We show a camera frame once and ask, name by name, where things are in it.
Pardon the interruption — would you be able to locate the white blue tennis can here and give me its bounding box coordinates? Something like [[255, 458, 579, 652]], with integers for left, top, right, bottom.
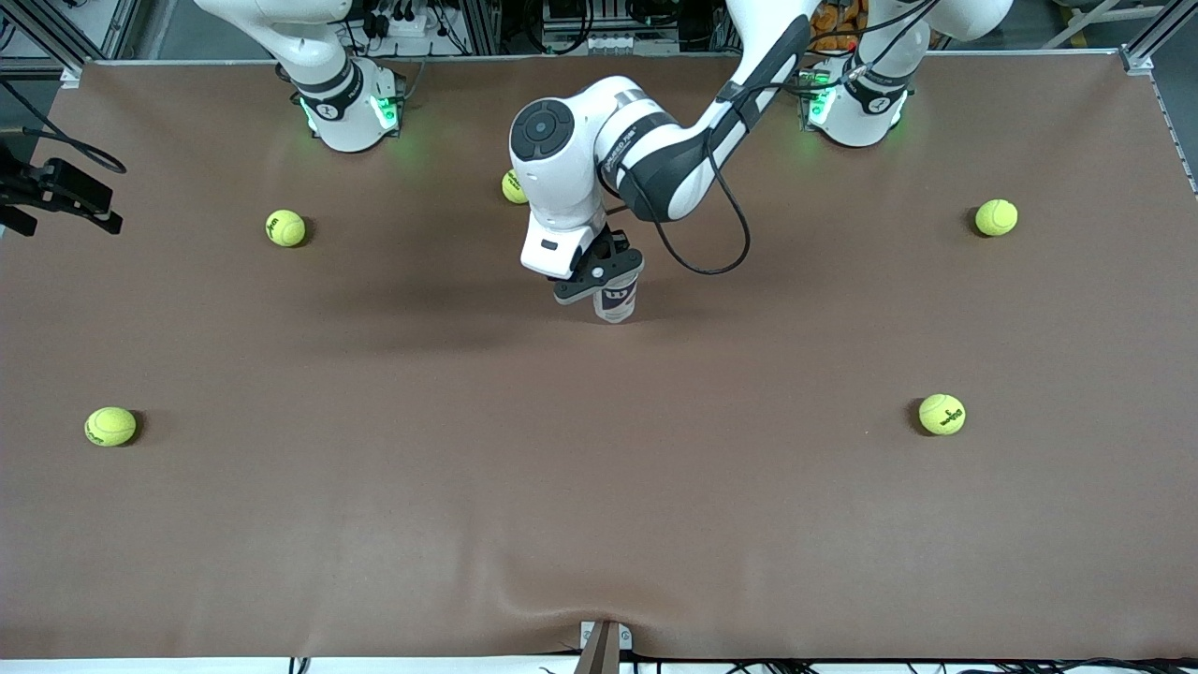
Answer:
[[592, 271, 639, 325]]

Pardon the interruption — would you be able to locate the grey electronics box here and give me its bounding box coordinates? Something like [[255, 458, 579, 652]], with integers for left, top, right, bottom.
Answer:
[[541, 0, 681, 55]]

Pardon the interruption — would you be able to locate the brown table cloth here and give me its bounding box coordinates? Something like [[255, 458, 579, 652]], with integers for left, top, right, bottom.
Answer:
[[0, 51, 1198, 661]]

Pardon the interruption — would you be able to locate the white power strip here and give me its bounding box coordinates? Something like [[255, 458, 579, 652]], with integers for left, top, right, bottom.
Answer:
[[370, 9, 431, 43]]

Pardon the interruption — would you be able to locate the pile of orange objects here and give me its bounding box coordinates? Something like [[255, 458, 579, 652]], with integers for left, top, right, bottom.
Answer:
[[810, 0, 867, 52]]

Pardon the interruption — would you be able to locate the white slanted bar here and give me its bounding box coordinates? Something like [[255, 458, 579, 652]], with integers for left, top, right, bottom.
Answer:
[[1044, 0, 1171, 50]]

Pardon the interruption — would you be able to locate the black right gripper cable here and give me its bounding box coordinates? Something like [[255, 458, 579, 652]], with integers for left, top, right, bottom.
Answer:
[[0, 80, 127, 175]]

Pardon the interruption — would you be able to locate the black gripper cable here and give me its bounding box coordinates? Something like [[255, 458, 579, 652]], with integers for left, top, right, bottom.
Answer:
[[0, 80, 127, 175], [604, 80, 752, 277]]

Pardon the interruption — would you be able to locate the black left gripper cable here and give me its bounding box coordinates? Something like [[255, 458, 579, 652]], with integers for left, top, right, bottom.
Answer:
[[604, 80, 752, 277]]

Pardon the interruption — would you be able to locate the slanted aluminium frame profile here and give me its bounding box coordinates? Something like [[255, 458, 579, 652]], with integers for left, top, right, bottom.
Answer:
[[0, 0, 141, 65], [1118, 0, 1198, 71]]

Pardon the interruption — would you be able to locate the aluminium frame post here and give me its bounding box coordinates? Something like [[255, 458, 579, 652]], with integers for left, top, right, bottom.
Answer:
[[468, 0, 504, 55]]

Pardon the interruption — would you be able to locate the grey metal bracket plate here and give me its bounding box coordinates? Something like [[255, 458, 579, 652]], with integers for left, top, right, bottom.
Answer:
[[579, 620, 634, 652]]

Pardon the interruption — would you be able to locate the brown camera post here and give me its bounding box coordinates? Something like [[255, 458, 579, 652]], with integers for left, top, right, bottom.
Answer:
[[574, 623, 621, 674]]

